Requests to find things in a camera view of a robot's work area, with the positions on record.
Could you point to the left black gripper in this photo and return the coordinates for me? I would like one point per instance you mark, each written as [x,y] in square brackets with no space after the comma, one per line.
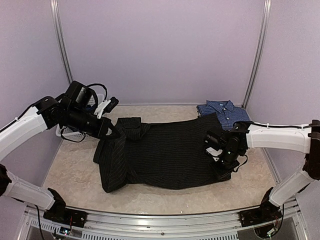
[101,130]

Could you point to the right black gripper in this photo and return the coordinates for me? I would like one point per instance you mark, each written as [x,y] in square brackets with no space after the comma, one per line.
[221,173]

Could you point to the white plastic laundry basket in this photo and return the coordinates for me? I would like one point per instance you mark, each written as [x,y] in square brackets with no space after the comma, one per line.
[71,133]

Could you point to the black pinstripe long sleeve shirt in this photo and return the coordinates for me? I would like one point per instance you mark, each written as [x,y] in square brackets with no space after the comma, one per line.
[165,155]

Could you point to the blue checked shirt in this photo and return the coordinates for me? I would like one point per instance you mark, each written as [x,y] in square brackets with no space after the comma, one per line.
[226,112]

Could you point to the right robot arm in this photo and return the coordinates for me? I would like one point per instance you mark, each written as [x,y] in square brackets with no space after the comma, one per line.
[246,135]

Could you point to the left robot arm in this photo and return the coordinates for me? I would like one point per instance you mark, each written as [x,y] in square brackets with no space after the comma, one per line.
[77,108]

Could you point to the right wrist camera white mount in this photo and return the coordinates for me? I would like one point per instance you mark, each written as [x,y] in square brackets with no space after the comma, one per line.
[215,154]

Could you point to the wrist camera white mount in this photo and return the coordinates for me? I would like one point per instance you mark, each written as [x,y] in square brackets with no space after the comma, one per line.
[215,154]
[106,107]

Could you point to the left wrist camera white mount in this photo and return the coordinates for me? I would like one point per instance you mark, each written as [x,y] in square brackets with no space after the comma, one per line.
[106,107]

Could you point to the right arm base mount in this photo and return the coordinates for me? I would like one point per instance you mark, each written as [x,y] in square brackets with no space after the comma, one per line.
[266,212]

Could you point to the front aluminium rail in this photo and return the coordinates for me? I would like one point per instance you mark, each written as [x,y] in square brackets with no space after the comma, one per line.
[221,225]

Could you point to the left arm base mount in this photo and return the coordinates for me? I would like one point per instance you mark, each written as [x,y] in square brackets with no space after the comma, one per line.
[60,213]

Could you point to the left aluminium frame post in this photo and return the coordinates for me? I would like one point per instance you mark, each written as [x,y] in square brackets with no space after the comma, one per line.
[55,12]

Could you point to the aluminium frame post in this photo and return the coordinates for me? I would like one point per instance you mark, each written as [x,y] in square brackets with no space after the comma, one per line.
[258,53]
[55,12]

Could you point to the right aluminium frame post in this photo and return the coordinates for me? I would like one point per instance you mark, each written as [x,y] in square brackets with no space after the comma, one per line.
[258,53]

